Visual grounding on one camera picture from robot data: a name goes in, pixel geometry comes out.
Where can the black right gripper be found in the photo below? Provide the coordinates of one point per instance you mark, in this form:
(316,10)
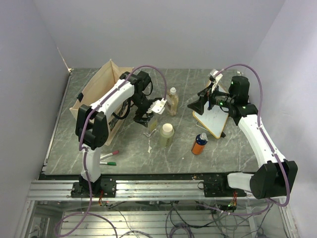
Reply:
(198,106)

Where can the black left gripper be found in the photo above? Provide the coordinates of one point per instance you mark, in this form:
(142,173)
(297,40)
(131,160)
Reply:
(139,118)

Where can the clear square bottle black cap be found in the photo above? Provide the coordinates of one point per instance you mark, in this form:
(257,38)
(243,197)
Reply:
(152,126)

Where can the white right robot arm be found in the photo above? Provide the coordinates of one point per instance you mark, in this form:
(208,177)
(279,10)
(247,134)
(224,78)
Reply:
(275,175)

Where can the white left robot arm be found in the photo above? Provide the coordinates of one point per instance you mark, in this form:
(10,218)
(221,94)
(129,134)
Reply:
(94,120)

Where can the beige canvas tote bag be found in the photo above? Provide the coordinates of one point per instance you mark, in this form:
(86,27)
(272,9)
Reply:
(98,86)

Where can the yellow-framed small whiteboard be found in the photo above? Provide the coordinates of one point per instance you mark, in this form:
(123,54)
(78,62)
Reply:
(213,120)

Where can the pale green bottle cream cap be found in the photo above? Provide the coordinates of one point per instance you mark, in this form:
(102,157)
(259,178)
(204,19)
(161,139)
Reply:
(166,135)

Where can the amber liquid bottle white cap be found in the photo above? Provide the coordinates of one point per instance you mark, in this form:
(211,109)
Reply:
(172,101)

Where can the orange blue pump bottle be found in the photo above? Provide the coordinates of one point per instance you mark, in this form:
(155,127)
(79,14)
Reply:
(199,143)

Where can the red-capped white marker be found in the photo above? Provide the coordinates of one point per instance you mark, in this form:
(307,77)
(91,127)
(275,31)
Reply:
(109,155)

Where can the green-capped white marker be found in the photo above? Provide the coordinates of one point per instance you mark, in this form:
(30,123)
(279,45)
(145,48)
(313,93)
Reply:
(108,163)

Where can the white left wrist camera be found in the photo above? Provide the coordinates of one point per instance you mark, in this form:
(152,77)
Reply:
(157,107)

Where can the aluminium mounting rail frame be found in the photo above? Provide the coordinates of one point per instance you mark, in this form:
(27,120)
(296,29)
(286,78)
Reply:
(150,206)

